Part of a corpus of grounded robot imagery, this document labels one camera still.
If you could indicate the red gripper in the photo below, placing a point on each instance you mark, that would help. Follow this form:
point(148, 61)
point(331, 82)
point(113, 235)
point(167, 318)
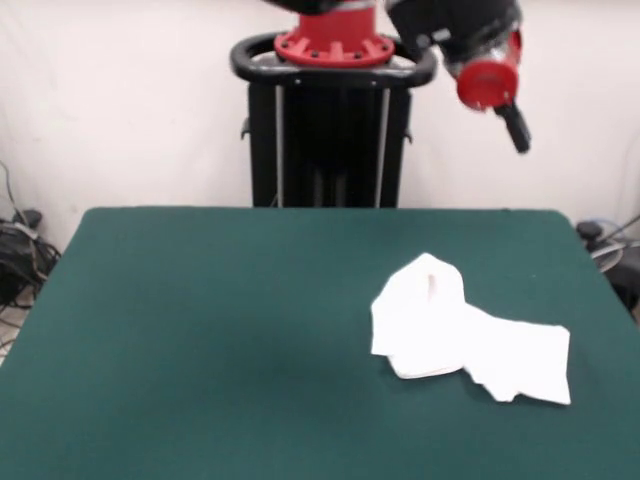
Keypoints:
point(487, 85)

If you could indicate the white towel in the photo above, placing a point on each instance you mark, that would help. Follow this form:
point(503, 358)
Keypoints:
point(500, 350)

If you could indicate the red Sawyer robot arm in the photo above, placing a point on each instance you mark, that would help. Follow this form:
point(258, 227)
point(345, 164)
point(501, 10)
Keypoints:
point(330, 40)

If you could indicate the dark green table cloth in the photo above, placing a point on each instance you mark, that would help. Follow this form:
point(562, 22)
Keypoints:
point(150, 350)

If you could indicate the black power adapter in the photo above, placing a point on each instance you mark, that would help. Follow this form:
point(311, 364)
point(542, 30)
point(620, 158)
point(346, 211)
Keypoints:
point(30, 217)

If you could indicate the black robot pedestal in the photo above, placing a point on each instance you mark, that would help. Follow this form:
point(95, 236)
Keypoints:
point(330, 125)

